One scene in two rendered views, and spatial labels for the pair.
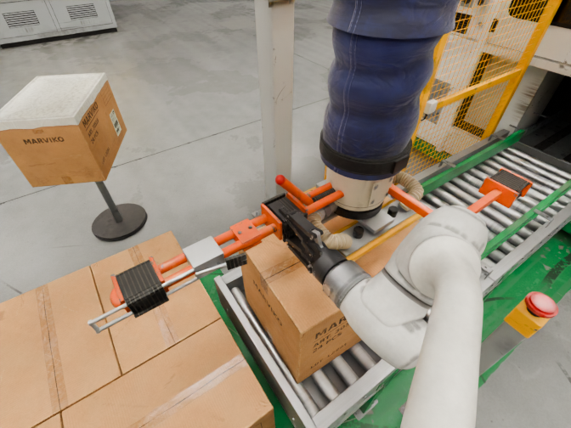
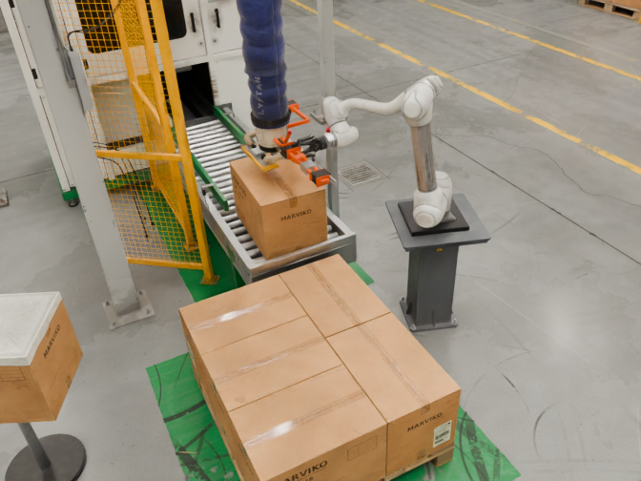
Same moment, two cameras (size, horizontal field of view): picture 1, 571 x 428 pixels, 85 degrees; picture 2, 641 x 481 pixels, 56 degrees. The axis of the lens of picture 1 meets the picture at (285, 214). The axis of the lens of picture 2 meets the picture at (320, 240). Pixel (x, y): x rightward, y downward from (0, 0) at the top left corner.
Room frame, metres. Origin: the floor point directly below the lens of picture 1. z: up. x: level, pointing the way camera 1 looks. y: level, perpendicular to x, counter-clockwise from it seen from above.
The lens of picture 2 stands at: (-0.07, 2.94, 2.73)
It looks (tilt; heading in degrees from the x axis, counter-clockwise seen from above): 35 degrees down; 279
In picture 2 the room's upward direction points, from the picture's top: 3 degrees counter-clockwise
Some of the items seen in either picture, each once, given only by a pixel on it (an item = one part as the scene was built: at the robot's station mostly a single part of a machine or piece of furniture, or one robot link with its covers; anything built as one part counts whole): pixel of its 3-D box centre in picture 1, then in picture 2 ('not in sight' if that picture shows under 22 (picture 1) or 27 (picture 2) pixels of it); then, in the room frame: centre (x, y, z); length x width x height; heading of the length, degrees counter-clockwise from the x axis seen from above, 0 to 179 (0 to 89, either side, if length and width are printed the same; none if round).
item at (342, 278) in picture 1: (345, 283); (328, 140); (0.36, -0.12, 1.21); 0.09 x 0.06 x 0.09; 126
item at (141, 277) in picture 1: (140, 284); (319, 177); (0.35, 0.29, 1.21); 0.08 x 0.07 x 0.05; 125
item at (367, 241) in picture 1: (375, 224); not in sight; (0.62, -0.26, 1.11); 0.34 x 0.10 x 0.05; 125
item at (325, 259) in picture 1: (322, 259); (317, 144); (0.42, -0.08, 1.21); 0.09 x 0.07 x 0.08; 36
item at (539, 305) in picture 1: (539, 306); not in sight; (0.41, -0.65, 1.02); 0.07 x 0.07 x 0.04
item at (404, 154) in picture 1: (364, 143); (270, 115); (0.69, -0.20, 1.33); 0.23 x 0.23 x 0.04
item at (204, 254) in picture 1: (204, 256); (308, 167); (0.43, 0.18, 1.21); 0.07 x 0.07 x 0.04; 35
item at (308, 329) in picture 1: (335, 274); (278, 202); (0.70, -0.19, 0.75); 0.60 x 0.40 x 0.40; 122
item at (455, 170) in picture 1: (447, 169); (186, 158); (1.58, -1.00, 0.60); 1.60 x 0.10 x 0.09; 124
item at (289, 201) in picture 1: (284, 215); (290, 150); (0.55, 0.00, 1.21); 0.10 x 0.08 x 0.06; 35
